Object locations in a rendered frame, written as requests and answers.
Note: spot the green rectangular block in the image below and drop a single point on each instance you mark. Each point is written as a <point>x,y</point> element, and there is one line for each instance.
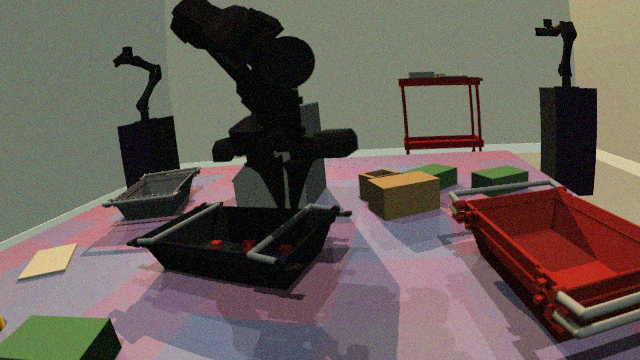
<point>447,174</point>
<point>499,176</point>
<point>62,338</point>

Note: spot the small red block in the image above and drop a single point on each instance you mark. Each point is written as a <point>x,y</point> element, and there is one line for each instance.
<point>248,245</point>
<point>284,249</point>
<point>217,244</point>

